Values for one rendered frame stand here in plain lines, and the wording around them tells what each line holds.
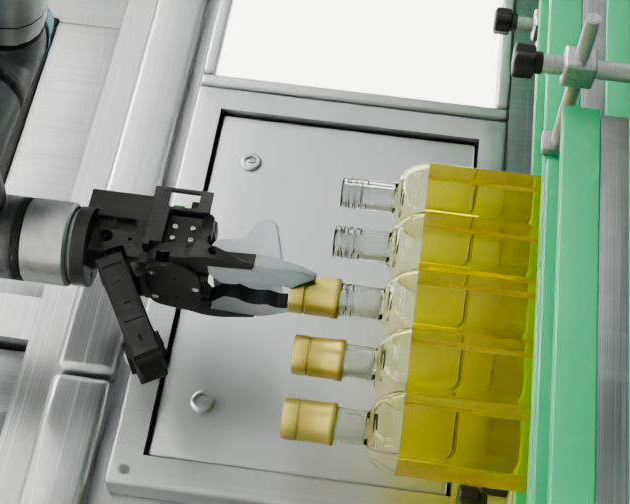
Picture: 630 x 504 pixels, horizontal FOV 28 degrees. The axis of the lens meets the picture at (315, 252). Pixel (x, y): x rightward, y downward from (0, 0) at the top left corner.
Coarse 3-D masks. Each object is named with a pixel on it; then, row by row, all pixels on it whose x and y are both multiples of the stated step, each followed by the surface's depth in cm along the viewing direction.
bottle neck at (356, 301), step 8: (344, 288) 108; (352, 288) 108; (360, 288) 108; (368, 288) 108; (376, 288) 108; (344, 296) 107; (352, 296) 107; (360, 296) 107; (368, 296) 107; (376, 296) 107; (344, 304) 107; (352, 304) 107; (360, 304) 107; (368, 304) 107; (376, 304) 107; (344, 312) 108; (352, 312) 108; (360, 312) 108; (368, 312) 108; (376, 312) 107; (376, 320) 108
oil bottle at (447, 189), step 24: (432, 168) 114; (456, 168) 114; (408, 192) 112; (432, 192) 112; (456, 192) 112; (480, 192) 112; (504, 192) 112; (528, 192) 112; (480, 216) 111; (504, 216) 111; (528, 216) 111
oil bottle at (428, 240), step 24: (408, 216) 111; (432, 216) 110; (456, 216) 110; (408, 240) 109; (432, 240) 109; (456, 240) 109; (480, 240) 109; (504, 240) 109; (528, 240) 109; (408, 264) 109; (432, 264) 108; (456, 264) 108; (480, 264) 108; (504, 264) 108; (528, 264) 108
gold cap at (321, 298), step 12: (300, 288) 107; (312, 288) 107; (324, 288) 107; (336, 288) 107; (288, 300) 108; (300, 300) 107; (312, 300) 107; (324, 300) 107; (336, 300) 107; (300, 312) 108; (312, 312) 108; (324, 312) 108; (336, 312) 107
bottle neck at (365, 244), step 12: (336, 228) 111; (348, 228) 111; (360, 228) 112; (336, 240) 110; (348, 240) 110; (360, 240) 110; (372, 240) 110; (384, 240) 110; (336, 252) 111; (348, 252) 111; (360, 252) 111; (372, 252) 110; (384, 252) 110
